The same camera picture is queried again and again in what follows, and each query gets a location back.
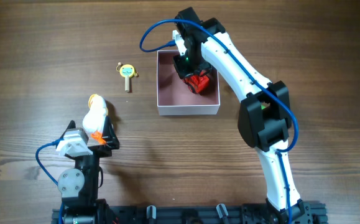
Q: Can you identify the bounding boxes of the pink open cardboard box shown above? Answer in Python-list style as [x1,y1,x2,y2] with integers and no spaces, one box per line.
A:
[157,50,221,116]

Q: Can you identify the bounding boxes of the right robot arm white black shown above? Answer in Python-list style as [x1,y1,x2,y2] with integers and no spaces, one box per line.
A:
[173,7,305,223]

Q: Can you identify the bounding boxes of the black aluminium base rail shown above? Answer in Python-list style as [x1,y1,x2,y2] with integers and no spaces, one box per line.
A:
[51,203,328,224]

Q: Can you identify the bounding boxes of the white yellow duck plush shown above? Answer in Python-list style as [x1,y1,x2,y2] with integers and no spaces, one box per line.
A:
[83,94,108,144]

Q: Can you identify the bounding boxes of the left blue cable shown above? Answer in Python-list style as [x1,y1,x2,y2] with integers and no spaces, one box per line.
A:
[35,139,65,224]

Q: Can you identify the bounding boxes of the red toy fire truck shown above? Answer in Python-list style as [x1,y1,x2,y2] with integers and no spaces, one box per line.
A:
[183,70,210,94]

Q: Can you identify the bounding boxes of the yellow wooden rattle toy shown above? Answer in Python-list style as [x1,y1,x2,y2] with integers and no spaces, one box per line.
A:
[116,62,139,93]

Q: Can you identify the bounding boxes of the right blue cable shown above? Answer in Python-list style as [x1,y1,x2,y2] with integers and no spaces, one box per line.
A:
[139,19,300,224]

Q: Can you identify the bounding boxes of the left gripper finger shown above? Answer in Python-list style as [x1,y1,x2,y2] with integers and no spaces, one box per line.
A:
[102,116,118,146]
[59,120,76,140]

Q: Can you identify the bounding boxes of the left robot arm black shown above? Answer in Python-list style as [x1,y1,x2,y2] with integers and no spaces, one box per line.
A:
[51,116,120,223]

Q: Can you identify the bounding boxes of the blue cable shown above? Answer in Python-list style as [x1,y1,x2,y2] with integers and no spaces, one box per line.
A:
[35,139,65,224]
[139,19,300,224]

